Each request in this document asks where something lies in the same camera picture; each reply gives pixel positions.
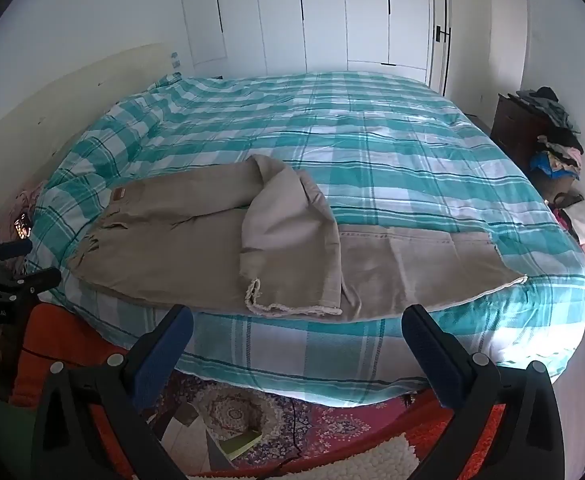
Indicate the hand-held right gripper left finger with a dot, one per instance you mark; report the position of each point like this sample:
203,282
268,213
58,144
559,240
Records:
165,355

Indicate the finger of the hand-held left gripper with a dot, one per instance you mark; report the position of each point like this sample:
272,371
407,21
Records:
15,249
32,280

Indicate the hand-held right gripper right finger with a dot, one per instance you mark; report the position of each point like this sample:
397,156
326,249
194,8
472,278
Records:
435,355

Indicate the beige pants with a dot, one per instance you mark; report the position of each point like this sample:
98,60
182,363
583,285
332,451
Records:
172,240

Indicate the pink cloth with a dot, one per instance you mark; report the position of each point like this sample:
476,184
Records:
25,197

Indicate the green paper pad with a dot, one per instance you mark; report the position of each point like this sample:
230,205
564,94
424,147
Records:
242,444

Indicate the patterned red carpet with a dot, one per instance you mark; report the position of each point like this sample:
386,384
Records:
332,420

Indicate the cream headboard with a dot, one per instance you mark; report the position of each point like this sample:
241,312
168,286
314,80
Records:
47,105

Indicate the teal plaid bedspread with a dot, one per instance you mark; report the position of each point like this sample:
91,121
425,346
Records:
372,160

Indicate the brown bag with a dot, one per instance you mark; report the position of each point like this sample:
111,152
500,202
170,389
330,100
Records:
562,194

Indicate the dark wooden dresser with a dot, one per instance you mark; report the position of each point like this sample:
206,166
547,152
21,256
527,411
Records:
510,125

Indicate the pile of clothes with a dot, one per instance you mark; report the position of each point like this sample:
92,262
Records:
557,135

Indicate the white wardrobe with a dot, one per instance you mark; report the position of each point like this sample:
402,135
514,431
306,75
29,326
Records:
322,10

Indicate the wall socket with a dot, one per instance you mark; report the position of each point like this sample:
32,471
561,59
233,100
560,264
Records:
175,59

